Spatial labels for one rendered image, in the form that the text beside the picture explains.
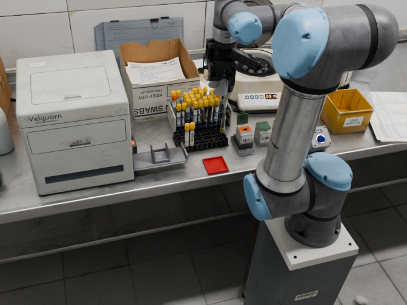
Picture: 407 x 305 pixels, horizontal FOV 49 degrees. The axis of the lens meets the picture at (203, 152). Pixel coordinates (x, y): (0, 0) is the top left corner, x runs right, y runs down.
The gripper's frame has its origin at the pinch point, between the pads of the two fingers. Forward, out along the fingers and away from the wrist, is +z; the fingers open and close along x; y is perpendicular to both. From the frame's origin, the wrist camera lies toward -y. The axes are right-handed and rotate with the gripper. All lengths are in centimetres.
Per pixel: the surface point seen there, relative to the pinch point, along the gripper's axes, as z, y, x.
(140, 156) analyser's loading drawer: 13.5, 29.2, 6.6
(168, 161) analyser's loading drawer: 13.5, 21.5, 11.2
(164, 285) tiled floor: 105, 20, -2
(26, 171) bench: 18, 63, 1
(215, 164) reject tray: 17.3, 6.1, 12.1
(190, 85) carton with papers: 5.8, 6.7, -16.4
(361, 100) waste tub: 9, -52, 1
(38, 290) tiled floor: 105, 75, -15
